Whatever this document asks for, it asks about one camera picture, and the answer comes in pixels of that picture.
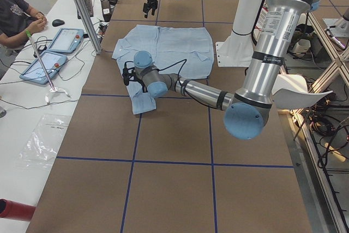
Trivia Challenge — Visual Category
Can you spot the metal rod with green tip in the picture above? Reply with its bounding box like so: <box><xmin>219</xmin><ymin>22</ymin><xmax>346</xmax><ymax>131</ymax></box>
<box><xmin>25</xmin><ymin>29</ymin><xmax>57</xmax><ymax>92</ymax></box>

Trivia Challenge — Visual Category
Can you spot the clear plastic bag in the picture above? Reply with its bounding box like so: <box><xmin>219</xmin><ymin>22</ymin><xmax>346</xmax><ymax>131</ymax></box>
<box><xmin>16</xmin><ymin>114</ymin><xmax>71</xmax><ymax>170</ymax></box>

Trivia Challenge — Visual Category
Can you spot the black keyboard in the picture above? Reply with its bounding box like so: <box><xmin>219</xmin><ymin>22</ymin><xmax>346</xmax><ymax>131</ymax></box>
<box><xmin>83</xmin><ymin>0</ymin><xmax>94</xmax><ymax>17</ymax></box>

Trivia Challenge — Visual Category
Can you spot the blue teach pendant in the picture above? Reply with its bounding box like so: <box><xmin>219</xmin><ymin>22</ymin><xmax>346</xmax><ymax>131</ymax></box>
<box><xmin>47</xmin><ymin>28</ymin><xmax>84</xmax><ymax>54</ymax></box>
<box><xmin>19</xmin><ymin>51</ymin><xmax>68</xmax><ymax>85</ymax></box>

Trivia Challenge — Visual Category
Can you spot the grey aluminium frame post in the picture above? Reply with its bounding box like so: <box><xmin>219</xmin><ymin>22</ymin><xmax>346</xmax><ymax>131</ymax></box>
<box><xmin>74</xmin><ymin>0</ymin><xmax>101</xmax><ymax>55</ymax></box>

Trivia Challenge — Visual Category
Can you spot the lower blue teach pendant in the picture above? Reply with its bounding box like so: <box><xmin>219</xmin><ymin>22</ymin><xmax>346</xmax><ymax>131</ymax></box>
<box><xmin>19</xmin><ymin>51</ymin><xmax>68</xmax><ymax>85</ymax></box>

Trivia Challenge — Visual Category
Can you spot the black computer mouse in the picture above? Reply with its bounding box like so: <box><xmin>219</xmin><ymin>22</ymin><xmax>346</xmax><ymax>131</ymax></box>
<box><xmin>52</xmin><ymin>19</ymin><xmax>65</xmax><ymax>27</ymax></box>

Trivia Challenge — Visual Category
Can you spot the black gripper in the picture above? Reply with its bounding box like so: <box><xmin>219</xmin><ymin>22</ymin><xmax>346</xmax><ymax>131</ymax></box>
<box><xmin>143</xmin><ymin>0</ymin><xmax>158</xmax><ymax>18</ymax></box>
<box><xmin>122</xmin><ymin>63</ymin><xmax>136</xmax><ymax>86</ymax></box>

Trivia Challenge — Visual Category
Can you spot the bundle of floor cables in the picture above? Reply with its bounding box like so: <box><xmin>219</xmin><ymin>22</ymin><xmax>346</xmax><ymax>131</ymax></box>
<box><xmin>305</xmin><ymin>91</ymin><xmax>349</xmax><ymax>168</ymax></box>

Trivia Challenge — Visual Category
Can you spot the person in dark shirt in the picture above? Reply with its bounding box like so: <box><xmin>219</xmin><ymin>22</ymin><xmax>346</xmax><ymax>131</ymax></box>
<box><xmin>1</xmin><ymin>0</ymin><xmax>47</xmax><ymax>49</ymax></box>

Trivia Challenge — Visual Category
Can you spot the light blue button-up shirt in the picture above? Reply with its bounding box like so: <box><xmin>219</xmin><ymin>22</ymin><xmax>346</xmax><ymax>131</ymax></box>
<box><xmin>111</xmin><ymin>25</ymin><xmax>214</xmax><ymax>116</ymax></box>

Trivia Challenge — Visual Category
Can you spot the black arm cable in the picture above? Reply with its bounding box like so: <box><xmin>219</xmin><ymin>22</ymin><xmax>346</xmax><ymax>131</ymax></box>
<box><xmin>124</xmin><ymin>58</ymin><xmax>219</xmax><ymax>110</ymax></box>

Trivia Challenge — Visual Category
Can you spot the red cylinder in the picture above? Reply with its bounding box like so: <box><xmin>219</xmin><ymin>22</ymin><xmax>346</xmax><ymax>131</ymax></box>
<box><xmin>1</xmin><ymin>199</ymin><xmax>36</xmax><ymax>222</ymax></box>

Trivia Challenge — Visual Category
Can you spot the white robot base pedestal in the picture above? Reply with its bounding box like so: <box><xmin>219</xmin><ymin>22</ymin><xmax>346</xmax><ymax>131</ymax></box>
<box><xmin>216</xmin><ymin>0</ymin><xmax>262</xmax><ymax>67</ymax></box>

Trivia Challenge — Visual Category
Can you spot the upper blue teach pendant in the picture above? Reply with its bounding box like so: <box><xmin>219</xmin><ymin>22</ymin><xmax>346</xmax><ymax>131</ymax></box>
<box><xmin>47</xmin><ymin>28</ymin><xmax>84</xmax><ymax>54</ymax></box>

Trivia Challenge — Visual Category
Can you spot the white plastic chair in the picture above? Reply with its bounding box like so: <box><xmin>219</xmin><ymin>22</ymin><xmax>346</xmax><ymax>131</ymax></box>
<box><xmin>272</xmin><ymin>74</ymin><xmax>333</xmax><ymax>110</ymax></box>

